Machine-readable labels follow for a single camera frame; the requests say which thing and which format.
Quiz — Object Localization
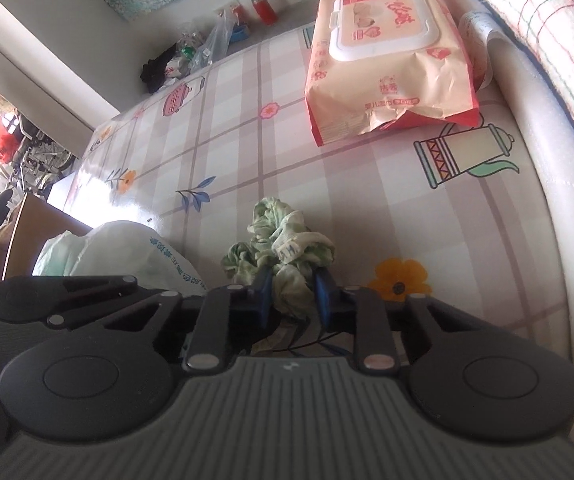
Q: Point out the white striped towel blanket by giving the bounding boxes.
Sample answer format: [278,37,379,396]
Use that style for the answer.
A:
[416,0,574,177]

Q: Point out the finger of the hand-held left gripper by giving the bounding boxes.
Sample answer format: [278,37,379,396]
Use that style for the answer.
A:
[0,274,139,329]

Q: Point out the white padded bed edge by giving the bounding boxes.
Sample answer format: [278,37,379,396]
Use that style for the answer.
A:
[459,10,574,372]

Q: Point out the clear plastic bag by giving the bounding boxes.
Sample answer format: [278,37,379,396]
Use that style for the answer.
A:
[186,9,241,77]

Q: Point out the orange wet wipes pack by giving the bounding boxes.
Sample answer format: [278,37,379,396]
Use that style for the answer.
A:
[304,0,484,149]

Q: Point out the brown cardboard box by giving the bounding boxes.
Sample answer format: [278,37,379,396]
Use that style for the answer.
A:
[0,192,94,302]

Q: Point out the red thermos bottle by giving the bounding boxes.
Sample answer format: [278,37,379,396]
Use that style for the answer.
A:
[250,0,279,27]

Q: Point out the green floral cloth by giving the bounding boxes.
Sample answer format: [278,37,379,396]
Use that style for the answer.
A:
[220,197,338,322]

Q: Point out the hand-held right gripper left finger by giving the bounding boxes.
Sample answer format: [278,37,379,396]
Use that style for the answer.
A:
[87,266,273,371]

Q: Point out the black cloth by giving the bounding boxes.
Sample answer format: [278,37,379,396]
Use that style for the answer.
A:
[139,44,184,94]

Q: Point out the white plastic bag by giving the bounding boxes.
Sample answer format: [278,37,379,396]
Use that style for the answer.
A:
[31,219,209,297]

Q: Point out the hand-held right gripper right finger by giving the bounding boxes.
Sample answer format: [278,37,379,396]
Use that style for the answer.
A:
[316,267,488,373]

